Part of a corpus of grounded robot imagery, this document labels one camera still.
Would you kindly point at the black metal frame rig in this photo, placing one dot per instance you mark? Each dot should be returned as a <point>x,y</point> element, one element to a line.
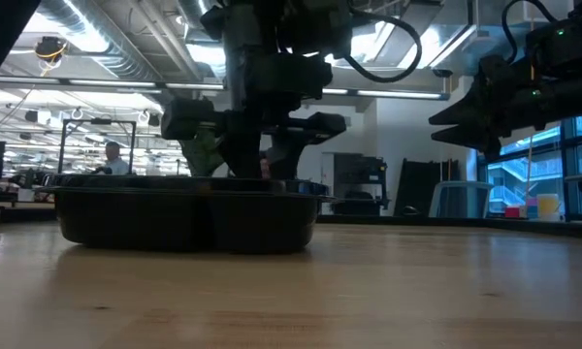
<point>97,121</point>

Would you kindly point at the black leaning panels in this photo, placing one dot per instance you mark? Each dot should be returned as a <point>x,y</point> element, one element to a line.
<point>417,186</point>

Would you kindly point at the pink and blue container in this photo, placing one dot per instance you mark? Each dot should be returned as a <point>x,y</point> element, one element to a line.
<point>531,207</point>

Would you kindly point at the black plastic divided container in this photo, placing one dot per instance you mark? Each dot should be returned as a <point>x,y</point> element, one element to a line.
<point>174,218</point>

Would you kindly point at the yellow cup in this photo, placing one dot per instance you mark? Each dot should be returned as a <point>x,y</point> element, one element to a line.
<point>548,206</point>

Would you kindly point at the person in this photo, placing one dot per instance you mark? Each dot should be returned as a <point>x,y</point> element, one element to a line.
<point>114,162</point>

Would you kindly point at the red box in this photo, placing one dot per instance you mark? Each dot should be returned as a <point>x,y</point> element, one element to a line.
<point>512,212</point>

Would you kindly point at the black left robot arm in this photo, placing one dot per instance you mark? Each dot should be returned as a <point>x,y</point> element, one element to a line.
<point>252,24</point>

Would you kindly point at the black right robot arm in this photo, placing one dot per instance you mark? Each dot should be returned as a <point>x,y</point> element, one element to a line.
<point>577,43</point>

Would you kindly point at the silver ventilation duct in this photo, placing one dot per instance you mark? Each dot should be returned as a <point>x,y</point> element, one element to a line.
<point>102,43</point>

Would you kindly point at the black shelving unit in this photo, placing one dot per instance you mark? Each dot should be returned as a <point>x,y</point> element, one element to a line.
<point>361,184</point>

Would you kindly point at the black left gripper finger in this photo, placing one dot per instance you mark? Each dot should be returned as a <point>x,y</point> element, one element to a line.
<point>286,155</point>
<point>242,157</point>

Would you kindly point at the long ceiling light bar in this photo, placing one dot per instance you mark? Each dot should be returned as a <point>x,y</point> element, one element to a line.
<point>116,83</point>

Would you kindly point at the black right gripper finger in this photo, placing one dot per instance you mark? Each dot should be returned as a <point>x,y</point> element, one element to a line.
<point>475,138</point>
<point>475,109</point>

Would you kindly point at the white framed bin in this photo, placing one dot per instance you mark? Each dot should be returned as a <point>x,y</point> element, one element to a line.
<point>461,199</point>

